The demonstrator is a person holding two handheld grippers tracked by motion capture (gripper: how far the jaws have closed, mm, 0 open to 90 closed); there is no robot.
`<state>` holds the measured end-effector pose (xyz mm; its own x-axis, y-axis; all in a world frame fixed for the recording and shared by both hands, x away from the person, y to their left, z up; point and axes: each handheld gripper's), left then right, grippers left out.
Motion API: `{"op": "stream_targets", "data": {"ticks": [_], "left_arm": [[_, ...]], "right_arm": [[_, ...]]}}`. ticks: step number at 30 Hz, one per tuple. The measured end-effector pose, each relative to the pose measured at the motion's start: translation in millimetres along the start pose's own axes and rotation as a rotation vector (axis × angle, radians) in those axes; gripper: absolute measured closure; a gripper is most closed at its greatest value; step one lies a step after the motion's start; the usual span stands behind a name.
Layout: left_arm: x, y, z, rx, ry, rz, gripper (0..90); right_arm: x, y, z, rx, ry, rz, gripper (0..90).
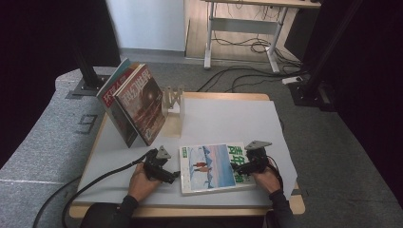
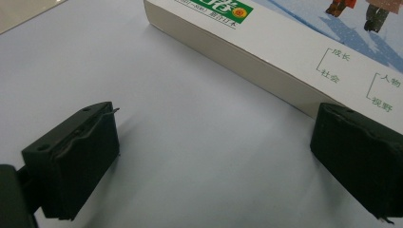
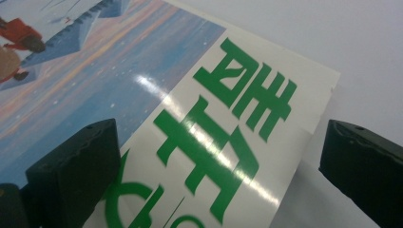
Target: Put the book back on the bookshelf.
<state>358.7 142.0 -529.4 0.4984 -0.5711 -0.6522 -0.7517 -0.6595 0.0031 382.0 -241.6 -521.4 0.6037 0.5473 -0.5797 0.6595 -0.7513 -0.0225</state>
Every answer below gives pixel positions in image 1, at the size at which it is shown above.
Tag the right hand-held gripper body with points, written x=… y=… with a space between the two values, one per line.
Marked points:
x=256 y=161

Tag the grey portrait magazine red banner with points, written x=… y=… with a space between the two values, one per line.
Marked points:
x=111 y=95

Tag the red-brown cover magazine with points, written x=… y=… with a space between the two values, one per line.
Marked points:
x=142 y=104

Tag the black metal stand square base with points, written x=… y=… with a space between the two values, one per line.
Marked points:
x=85 y=84

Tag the white power strip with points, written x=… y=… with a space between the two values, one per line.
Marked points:
x=292 y=80

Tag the white-legged desk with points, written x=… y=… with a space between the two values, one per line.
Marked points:
x=244 y=26

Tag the person's left leg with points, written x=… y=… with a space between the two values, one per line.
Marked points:
x=98 y=217

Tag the person's left hand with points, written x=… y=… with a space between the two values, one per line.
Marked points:
x=139 y=186

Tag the black curtain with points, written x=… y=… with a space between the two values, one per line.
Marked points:
x=380 y=95
x=31 y=63

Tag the black slanted metal stand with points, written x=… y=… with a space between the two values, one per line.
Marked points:
x=312 y=91

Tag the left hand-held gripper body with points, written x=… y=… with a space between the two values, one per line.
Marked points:
x=153 y=166

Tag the clear acrylic magazine rack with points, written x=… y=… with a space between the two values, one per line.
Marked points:
x=174 y=123

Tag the person's right hand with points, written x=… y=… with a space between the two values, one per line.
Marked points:
x=269 y=182

